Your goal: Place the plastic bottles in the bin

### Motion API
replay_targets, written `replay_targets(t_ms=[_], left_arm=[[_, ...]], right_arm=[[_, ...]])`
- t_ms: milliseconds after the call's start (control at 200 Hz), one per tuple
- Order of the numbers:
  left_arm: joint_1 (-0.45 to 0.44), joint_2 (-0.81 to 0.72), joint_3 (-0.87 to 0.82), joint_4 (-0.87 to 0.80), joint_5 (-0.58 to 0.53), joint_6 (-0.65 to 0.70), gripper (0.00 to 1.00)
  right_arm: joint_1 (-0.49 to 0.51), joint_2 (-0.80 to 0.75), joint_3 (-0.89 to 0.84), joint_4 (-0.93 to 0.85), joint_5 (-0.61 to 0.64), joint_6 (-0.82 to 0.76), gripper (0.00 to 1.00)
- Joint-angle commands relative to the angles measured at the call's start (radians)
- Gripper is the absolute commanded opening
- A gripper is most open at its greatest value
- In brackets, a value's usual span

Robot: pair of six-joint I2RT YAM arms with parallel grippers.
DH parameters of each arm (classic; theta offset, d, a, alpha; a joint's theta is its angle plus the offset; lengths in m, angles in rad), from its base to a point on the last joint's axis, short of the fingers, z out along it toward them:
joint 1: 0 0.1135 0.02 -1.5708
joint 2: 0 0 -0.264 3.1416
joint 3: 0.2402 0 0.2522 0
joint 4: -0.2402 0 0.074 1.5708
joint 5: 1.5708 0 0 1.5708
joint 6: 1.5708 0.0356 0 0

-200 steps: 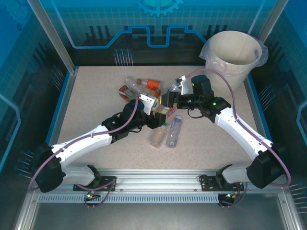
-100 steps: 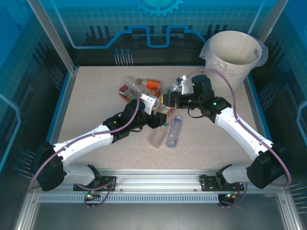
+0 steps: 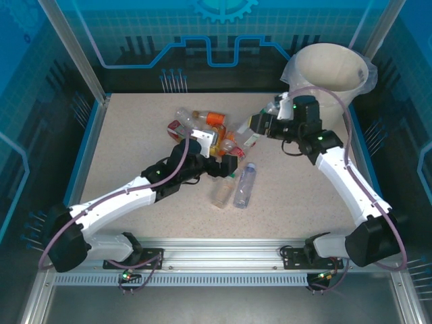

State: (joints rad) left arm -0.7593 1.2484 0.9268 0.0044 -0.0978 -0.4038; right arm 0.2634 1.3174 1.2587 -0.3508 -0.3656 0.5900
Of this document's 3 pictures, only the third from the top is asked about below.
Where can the aluminium frame beam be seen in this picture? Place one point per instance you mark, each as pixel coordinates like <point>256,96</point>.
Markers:
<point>35,300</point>
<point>410,303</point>

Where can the red label tea bottle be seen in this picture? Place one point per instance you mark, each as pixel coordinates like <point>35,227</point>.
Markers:
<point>175,128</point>

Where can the clear bottle green cap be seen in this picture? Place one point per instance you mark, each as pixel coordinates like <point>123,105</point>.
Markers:
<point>221,194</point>

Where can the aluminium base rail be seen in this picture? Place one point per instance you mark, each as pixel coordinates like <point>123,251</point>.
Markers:
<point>219,253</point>

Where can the clear bottle green label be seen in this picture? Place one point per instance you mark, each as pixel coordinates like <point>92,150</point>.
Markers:
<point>248,138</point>

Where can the white plastic bin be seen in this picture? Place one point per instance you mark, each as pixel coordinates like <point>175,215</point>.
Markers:
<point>287,76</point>

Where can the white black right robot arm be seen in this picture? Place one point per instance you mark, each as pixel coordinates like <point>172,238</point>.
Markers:
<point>351,184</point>

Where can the bottle with wide orange label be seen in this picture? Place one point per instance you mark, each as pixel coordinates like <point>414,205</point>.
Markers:
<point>216,119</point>

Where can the blue tinted water bottle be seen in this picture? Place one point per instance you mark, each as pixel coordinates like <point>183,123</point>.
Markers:
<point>244,187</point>

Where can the aluminium frame post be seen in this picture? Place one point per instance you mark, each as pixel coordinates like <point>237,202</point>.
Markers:
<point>79,50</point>
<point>381,27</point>

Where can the base connector with LEDs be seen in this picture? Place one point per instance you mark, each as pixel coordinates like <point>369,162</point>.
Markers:
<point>127,276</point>
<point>324,275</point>

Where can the orange juice bottle black label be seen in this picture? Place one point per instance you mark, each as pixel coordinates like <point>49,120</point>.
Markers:
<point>221,135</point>

